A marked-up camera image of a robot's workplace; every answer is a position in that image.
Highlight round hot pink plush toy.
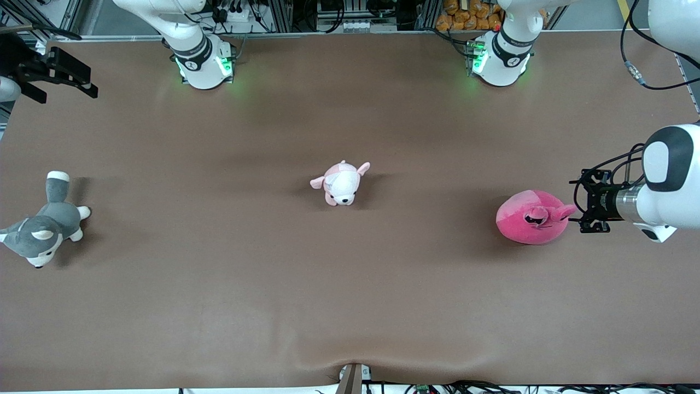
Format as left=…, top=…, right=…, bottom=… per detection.
left=495, top=189, right=579, bottom=245

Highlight grey white husky plush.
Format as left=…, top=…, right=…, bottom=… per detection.
left=0, top=171, right=91, bottom=268

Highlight white power strip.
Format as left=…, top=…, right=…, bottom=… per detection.
left=216, top=4, right=258, bottom=24

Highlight orange packaged items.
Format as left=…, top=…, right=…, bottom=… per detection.
left=436, top=0, right=503, bottom=31

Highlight pale pink white plush dog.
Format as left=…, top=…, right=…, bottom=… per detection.
left=310, top=160, right=371, bottom=207

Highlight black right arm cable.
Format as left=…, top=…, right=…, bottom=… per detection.
left=0, top=25, right=83, bottom=40

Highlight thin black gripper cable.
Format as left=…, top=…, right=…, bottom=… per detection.
left=571, top=143, right=647, bottom=204

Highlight aluminium frame post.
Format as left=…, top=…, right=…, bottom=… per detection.
left=269, top=0, right=293, bottom=32
left=415, top=0, right=441, bottom=31

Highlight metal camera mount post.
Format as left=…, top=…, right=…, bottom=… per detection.
left=335, top=363, right=372, bottom=394

